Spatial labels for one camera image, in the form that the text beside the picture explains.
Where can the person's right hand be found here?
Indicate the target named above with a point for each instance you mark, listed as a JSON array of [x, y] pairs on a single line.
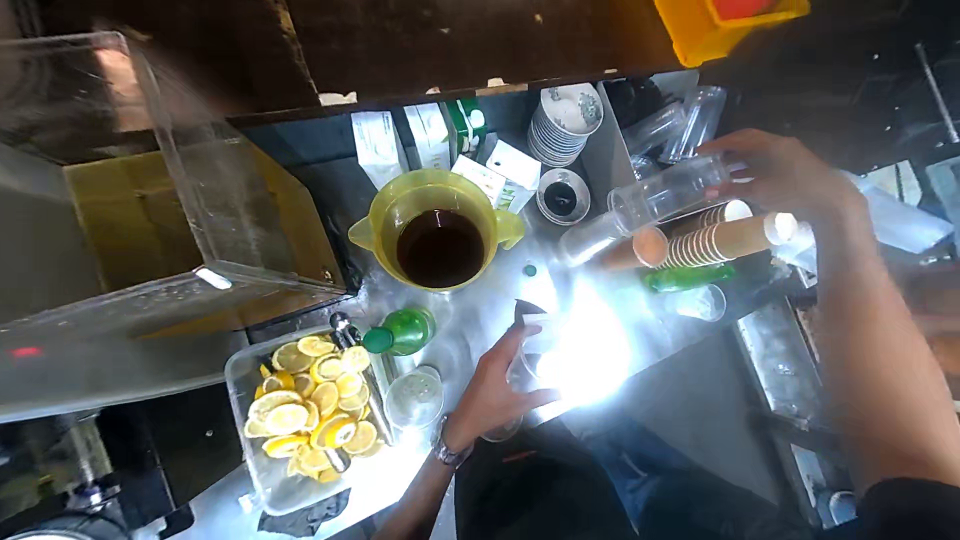
[[802, 176]]

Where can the person's left hand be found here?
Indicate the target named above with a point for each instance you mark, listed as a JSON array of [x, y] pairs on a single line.
[[480, 401]]

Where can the person's left thumb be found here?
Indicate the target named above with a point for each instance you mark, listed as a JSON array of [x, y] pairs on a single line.
[[537, 398]]

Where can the person's right fingers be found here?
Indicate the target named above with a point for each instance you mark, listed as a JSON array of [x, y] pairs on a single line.
[[739, 146]]

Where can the person's left fingers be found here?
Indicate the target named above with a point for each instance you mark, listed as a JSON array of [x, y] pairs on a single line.
[[504, 346]]

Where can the clear plastic cup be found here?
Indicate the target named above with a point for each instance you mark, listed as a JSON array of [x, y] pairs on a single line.
[[528, 367], [504, 430], [415, 397], [701, 302]]

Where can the stack of clear plastic cups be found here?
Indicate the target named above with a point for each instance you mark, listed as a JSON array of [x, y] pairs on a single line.
[[660, 199]]

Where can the person's right forearm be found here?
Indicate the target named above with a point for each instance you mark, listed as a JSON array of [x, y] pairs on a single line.
[[862, 322]]

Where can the person's left forearm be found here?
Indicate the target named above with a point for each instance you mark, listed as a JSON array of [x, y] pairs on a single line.
[[420, 491]]

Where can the clear tall plastic cups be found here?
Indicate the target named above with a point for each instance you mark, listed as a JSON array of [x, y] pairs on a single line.
[[696, 120], [654, 133]]

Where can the stack of brown paper cups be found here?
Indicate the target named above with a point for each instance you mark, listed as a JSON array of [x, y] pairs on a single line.
[[720, 238], [709, 219]]

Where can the person's body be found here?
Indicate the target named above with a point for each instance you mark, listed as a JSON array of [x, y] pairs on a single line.
[[532, 487]]

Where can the green bottle with green cap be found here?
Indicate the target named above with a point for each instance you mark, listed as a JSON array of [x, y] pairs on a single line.
[[407, 331]]

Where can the yellow plastic crate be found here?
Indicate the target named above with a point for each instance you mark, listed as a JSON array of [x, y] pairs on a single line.
[[697, 41]]

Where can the metal tongs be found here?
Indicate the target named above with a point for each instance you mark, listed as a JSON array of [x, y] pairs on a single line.
[[375, 394]]

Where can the green plastic bottle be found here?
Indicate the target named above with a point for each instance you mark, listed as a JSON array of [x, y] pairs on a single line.
[[686, 278]]

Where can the yellow translucent plastic pitcher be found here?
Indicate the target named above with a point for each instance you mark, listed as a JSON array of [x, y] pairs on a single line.
[[388, 247]]

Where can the white bowl with dark contents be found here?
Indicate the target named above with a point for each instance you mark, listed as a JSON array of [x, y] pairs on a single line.
[[560, 198]]

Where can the person's legs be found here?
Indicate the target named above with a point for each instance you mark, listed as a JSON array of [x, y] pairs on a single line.
[[679, 487]]

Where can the stack of patterned bowls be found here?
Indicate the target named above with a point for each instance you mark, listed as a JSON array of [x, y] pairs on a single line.
[[564, 120]]

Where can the clear plastic bag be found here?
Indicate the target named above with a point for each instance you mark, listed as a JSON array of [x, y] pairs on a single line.
[[904, 217]]

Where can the pile of lemon slices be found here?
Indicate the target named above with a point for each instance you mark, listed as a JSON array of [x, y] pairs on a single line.
[[315, 397]]

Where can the green and white carton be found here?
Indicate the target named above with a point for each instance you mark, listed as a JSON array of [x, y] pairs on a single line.
[[465, 124]]

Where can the dark grey cloth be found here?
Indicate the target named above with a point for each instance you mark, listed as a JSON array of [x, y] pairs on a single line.
[[304, 516]]

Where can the clear rectangular plastic tub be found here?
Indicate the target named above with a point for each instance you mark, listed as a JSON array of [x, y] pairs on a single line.
[[277, 484]]

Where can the dark wooden shelf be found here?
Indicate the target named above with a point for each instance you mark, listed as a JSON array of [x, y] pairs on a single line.
[[420, 45]]

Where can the large clear acrylic display case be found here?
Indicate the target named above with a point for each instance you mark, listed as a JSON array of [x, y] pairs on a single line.
[[120, 352]]

